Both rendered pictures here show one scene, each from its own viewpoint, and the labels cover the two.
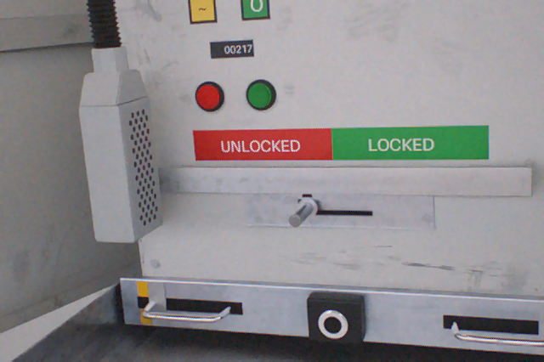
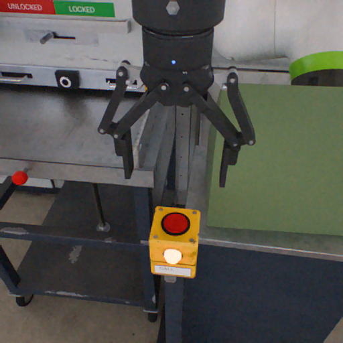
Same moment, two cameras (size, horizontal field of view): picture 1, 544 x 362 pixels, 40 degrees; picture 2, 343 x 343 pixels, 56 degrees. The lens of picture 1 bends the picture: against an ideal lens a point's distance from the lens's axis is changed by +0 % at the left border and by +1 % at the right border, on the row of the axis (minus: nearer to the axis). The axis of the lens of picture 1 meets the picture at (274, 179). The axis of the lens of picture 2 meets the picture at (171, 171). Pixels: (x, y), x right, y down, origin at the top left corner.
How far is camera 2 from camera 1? 0.28 m
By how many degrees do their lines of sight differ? 30
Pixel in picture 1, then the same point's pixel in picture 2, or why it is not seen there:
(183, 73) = not seen: outside the picture
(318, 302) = (58, 74)
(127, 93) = not seen: outside the picture
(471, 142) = (108, 9)
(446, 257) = (104, 56)
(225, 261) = (21, 56)
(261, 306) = (39, 75)
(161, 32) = not seen: outside the picture
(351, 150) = (62, 11)
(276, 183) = (32, 25)
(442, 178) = (95, 25)
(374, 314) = (81, 78)
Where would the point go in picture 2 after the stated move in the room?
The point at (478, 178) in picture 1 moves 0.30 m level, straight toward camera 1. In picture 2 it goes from (108, 26) to (72, 79)
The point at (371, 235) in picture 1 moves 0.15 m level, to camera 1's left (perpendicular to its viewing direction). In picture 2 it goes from (76, 47) to (20, 51)
